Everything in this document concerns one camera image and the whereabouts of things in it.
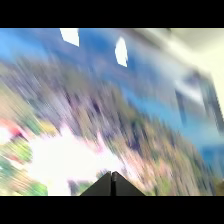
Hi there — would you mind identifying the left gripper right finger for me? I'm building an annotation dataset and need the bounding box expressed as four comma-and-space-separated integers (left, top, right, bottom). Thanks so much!
111, 170, 146, 197

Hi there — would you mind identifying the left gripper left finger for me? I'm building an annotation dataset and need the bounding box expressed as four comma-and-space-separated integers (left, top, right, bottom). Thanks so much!
79, 171, 113, 197

